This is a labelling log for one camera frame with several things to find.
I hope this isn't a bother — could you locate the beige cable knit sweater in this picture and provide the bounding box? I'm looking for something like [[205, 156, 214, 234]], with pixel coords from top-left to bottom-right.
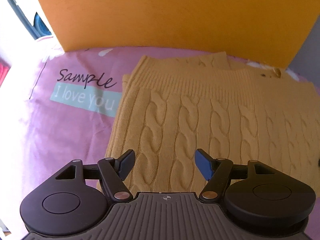
[[106, 53, 319, 193]]

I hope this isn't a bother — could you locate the orange headboard panel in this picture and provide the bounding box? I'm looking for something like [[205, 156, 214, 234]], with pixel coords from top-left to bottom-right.
[[39, 0, 319, 68]]

